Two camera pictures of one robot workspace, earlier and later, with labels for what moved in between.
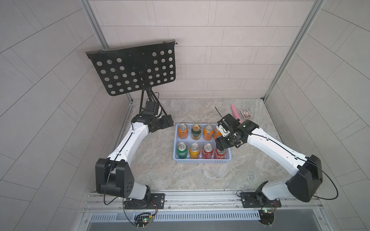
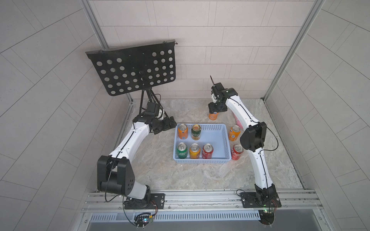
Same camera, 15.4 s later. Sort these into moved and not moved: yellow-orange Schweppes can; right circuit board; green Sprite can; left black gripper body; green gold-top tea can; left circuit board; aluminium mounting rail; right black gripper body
Moved: right black gripper body
Not moved: left circuit board; left black gripper body; green gold-top tea can; right circuit board; green Sprite can; yellow-orange Schweppes can; aluminium mounting rail
